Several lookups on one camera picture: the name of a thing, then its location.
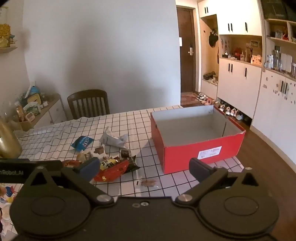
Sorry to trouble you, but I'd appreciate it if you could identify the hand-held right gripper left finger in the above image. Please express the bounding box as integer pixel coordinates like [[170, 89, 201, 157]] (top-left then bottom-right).
[[22, 157, 115, 207]]

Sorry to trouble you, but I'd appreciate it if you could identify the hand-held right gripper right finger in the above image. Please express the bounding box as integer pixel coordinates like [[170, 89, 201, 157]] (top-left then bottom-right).
[[175, 158, 260, 208]]

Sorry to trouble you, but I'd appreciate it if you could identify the clear round cake packet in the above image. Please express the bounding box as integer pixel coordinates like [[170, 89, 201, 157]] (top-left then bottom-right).
[[76, 151, 92, 163]]

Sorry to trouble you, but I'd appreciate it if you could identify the red cardboard box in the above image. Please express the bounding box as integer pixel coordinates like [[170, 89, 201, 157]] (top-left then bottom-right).
[[150, 105, 246, 175]]

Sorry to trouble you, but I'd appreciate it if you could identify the blue snack packet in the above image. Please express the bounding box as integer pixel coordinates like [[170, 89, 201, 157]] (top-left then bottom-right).
[[70, 136, 94, 150]]

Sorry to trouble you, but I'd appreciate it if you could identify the white green-label snack packet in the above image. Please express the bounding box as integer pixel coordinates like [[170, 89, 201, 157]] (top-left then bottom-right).
[[99, 127, 129, 149]]

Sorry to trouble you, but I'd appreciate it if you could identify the jar of orange snacks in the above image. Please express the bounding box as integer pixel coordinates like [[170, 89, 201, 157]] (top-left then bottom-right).
[[14, 102, 25, 122]]

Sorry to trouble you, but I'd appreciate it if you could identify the orange red snack packet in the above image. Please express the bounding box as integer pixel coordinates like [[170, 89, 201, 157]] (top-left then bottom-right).
[[62, 160, 81, 168]]

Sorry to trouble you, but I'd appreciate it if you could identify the gold vase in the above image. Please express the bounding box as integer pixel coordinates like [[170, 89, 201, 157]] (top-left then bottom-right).
[[0, 116, 22, 159]]

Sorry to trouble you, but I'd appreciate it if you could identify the colourful printed cloth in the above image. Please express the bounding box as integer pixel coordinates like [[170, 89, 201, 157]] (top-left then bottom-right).
[[0, 184, 19, 232]]

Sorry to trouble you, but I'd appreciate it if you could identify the small clear wrapped snack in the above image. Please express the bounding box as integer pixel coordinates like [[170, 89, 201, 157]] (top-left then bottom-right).
[[136, 179, 159, 188]]

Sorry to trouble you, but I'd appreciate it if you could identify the green white tissue box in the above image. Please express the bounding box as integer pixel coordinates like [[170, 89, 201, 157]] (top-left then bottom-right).
[[23, 103, 41, 115]]

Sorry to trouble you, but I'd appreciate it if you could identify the white checked tablecloth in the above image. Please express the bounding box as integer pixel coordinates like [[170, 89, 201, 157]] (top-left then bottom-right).
[[14, 105, 244, 198]]

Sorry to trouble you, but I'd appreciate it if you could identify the row of shoes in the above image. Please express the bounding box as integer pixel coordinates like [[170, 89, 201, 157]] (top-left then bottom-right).
[[196, 93, 244, 120]]

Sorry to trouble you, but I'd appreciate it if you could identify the wooden white sideboard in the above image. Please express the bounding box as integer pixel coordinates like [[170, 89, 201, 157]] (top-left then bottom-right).
[[20, 93, 67, 131]]

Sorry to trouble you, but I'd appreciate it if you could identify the patterned door mat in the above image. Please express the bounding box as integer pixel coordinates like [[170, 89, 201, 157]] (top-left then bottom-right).
[[180, 92, 200, 107]]

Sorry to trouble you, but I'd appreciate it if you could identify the dark wooden chair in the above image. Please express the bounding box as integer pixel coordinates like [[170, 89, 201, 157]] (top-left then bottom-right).
[[67, 89, 110, 120]]

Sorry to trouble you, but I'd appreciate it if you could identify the yellow box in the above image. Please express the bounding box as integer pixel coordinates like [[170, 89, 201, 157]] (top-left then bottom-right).
[[26, 93, 41, 104]]

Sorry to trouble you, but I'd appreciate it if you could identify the dark brown door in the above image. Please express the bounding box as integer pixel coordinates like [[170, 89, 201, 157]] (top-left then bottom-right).
[[176, 6, 196, 93]]

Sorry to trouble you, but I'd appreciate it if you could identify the black hanging bag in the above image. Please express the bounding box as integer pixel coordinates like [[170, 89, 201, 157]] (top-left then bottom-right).
[[209, 28, 219, 48]]

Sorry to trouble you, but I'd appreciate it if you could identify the row of glass jars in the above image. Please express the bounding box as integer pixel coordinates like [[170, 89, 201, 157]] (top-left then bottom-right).
[[266, 46, 296, 78]]

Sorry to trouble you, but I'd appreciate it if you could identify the yellow shelf decoration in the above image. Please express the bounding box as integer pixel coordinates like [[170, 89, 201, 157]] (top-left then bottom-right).
[[0, 23, 12, 48]]

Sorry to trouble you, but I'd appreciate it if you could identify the white wall cabinet unit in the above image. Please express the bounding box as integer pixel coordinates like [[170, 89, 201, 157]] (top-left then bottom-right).
[[198, 0, 296, 160]]

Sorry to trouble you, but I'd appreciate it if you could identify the wooden wall shelf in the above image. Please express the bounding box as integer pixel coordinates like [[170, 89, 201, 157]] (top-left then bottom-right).
[[0, 46, 18, 54]]

